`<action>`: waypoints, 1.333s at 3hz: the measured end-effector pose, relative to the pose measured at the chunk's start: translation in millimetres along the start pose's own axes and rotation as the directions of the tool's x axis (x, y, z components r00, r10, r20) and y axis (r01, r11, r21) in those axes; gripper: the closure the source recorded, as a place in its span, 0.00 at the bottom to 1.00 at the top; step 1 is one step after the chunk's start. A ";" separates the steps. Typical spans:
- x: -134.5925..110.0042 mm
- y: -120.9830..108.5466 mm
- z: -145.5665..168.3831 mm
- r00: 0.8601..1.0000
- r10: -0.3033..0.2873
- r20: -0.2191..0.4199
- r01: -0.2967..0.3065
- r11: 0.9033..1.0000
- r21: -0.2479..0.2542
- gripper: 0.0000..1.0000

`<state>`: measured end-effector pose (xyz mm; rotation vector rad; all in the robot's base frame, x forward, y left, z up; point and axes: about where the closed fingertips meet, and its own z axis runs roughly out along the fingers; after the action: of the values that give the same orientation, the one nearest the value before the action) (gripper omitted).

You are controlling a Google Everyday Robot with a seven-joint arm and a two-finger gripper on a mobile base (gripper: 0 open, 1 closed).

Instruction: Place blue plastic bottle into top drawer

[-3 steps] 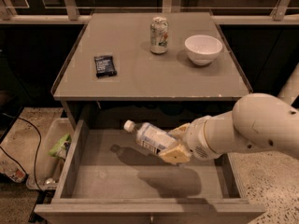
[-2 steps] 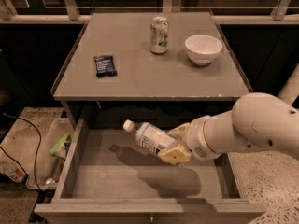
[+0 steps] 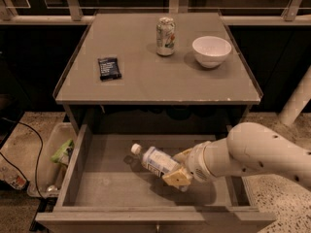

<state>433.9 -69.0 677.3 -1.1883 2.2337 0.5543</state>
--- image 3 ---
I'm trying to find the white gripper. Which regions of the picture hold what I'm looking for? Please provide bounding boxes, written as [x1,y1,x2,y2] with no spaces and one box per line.
[162,141,215,187]

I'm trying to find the clear plastic bottle blue label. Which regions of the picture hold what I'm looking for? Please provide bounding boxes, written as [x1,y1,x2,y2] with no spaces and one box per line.
[131,144,189,192]

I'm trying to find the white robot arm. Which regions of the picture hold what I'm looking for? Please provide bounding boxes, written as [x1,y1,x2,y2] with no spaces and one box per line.
[162,122,311,189]

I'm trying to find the open grey top drawer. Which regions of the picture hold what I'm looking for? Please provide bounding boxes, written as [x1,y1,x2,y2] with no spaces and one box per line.
[36,126,275,233]

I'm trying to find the grey wooden cabinet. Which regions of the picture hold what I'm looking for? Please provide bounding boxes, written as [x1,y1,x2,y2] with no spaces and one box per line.
[53,13,262,128]

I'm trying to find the green snack bag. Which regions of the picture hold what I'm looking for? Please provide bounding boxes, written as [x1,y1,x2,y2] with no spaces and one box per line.
[51,139,75,166]

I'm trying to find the white ceramic bowl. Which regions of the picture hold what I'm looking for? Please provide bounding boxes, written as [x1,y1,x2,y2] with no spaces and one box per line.
[192,36,232,68]

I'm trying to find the dark blue snack packet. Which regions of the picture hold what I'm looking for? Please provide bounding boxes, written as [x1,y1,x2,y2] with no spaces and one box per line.
[98,57,121,81]

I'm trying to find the clear plastic storage bin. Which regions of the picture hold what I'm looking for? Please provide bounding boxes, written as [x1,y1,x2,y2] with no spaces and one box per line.
[27,122,77,198]

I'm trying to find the green white soda can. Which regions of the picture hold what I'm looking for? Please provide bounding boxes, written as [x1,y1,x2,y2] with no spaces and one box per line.
[156,17,175,56]

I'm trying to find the black cable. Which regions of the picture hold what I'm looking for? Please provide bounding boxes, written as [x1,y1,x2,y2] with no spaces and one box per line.
[0,116,47,199]

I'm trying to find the metal railing frame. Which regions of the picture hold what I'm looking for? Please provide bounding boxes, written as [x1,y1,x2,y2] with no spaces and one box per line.
[0,0,311,26]

